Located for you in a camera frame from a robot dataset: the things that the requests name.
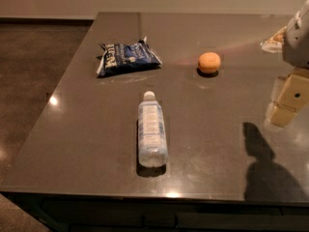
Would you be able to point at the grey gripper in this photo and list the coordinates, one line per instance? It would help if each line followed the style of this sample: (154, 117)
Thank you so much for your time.
(296, 44)

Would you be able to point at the blue plastic water bottle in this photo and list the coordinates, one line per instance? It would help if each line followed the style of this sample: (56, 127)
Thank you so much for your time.
(152, 142)

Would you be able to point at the blue chip bag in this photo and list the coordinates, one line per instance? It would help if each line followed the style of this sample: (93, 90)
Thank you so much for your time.
(118, 58)

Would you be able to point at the clear snack wrapper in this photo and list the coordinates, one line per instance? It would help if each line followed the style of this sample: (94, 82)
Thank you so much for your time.
(275, 43)

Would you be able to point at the orange fruit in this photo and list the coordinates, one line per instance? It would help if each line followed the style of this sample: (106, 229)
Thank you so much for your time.
(209, 62)

